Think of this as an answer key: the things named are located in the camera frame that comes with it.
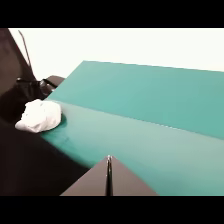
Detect black garment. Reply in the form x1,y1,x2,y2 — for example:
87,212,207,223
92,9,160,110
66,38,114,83
0,79,92,197

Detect white garment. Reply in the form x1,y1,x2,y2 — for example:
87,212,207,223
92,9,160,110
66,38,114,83
14,98,63,134

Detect black cable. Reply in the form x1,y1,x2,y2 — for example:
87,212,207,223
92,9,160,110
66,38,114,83
17,29,35,80

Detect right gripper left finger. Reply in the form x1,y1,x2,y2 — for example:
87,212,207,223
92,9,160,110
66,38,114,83
61,154,110,197

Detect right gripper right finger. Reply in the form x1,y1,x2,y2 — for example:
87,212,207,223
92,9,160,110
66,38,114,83
108,154,158,197

